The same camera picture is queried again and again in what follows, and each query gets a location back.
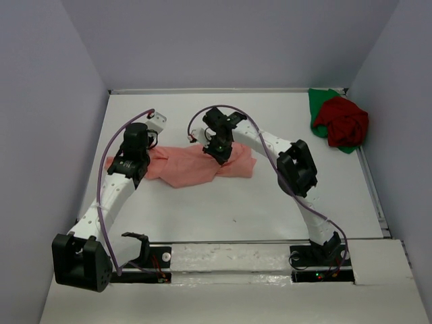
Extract pink t shirt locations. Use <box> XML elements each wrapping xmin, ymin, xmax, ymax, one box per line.
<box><xmin>104</xmin><ymin>140</ymin><xmax>257</xmax><ymax>190</ymax></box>

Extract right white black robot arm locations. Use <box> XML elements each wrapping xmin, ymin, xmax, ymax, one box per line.
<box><xmin>190</xmin><ymin>105</ymin><xmax>348</xmax><ymax>266</ymax></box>

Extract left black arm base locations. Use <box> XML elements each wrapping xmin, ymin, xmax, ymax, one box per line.
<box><xmin>110</xmin><ymin>245</ymin><xmax>172</xmax><ymax>284</ymax></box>

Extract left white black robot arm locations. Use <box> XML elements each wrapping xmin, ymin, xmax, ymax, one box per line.
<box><xmin>51</xmin><ymin>123</ymin><xmax>153</xmax><ymax>292</ymax></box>

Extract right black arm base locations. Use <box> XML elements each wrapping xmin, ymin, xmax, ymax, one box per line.
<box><xmin>288</xmin><ymin>244</ymin><xmax>355</xmax><ymax>284</ymax></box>

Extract green t shirt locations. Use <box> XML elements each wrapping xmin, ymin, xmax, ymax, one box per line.
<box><xmin>308</xmin><ymin>88</ymin><xmax>359</xmax><ymax>154</ymax></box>

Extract red t shirt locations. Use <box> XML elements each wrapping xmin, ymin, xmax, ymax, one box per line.
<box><xmin>313</xmin><ymin>97</ymin><xmax>369</xmax><ymax>148</ymax></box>

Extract white foam front panel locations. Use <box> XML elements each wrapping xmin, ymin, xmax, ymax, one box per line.
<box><xmin>41</xmin><ymin>239</ymin><xmax>429</xmax><ymax>323</ymax></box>

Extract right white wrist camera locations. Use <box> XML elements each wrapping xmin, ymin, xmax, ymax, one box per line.
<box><xmin>188</xmin><ymin>128</ymin><xmax>208</xmax><ymax>146</ymax></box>

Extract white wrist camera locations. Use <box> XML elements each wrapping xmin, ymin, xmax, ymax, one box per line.
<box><xmin>188</xmin><ymin>128</ymin><xmax>208</xmax><ymax>146</ymax></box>
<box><xmin>145</xmin><ymin>112</ymin><xmax>167</xmax><ymax>134</ymax></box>

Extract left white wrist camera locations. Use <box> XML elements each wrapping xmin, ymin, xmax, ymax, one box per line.
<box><xmin>145</xmin><ymin>112</ymin><xmax>167</xmax><ymax>134</ymax></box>

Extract aluminium back table rail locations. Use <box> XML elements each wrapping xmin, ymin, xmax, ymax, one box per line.
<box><xmin>108</xmin><ymin>87</ymin><xmax>349</xmax><ymax>95</ymax></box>

